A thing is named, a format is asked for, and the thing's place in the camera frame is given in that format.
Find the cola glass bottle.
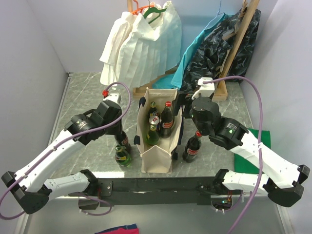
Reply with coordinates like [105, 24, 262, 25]
[159, 101, 174, 138]

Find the green bottle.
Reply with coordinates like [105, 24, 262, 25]
[115, 145, 131, 167]
[147, 101, 159, 120]
[146, 125, 159, 147]

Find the silver beverage can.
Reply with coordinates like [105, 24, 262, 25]
[149, 116, 160, 129]

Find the cream canvas tote bag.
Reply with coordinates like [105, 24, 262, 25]
[134, 88, 182, 174]

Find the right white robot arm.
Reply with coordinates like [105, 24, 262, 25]
[173, 91, 310, 207]

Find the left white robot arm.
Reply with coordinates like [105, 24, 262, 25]
[1, 99, 122, 215]

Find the teal shirt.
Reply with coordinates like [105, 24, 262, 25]
[152, 14, 230, 89]

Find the wooden clothes rack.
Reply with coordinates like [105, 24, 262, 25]
[133, 0, 260, 101]

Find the dark patterned garment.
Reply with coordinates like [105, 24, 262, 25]
[181, 9, 261, 91]

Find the green cloth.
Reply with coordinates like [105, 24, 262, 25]
[234, 130, 271, 174]

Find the white pleated garment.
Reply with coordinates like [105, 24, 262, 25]
[99, 1, 182, 88]

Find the black base beam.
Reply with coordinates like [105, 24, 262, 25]
[68, 175, 247, 208]

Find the green hanger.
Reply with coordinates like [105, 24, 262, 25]
[142, 5, 167, 24]

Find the orange hanger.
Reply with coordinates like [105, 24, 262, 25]
[127, 0, 155, 15]

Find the pink and blue cloth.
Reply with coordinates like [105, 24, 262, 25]
[96, 224, 139, 234]

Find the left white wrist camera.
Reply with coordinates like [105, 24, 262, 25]
[102, 90, 121, 104]

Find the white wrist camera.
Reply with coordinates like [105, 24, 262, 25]
[192, 77, 215, 100]
[102, 90, 121, 104]

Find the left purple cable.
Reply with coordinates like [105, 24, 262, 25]
[0, 81, 132, 220]

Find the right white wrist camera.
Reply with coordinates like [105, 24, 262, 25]
[192, 77, 215, 100]

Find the blue wire hanger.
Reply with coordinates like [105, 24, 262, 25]
[204, 0, 225, 30]

